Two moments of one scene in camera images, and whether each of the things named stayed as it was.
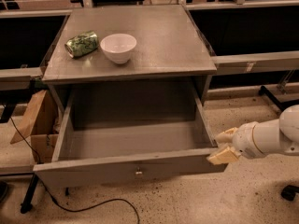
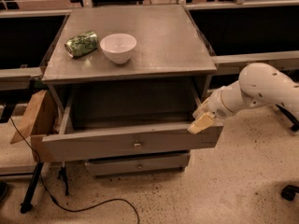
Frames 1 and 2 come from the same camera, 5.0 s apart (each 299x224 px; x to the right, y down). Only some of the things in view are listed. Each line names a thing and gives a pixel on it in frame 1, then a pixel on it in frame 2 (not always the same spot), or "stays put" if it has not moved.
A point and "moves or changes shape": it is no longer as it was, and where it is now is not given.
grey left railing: (21, 78) stays put
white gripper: (244, 141) -> (216, 106)
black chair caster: (289, 191) stays put
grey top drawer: (126, 133) moves or changes shape
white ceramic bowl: (118, 47) stays put
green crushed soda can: (81, 44) stays put
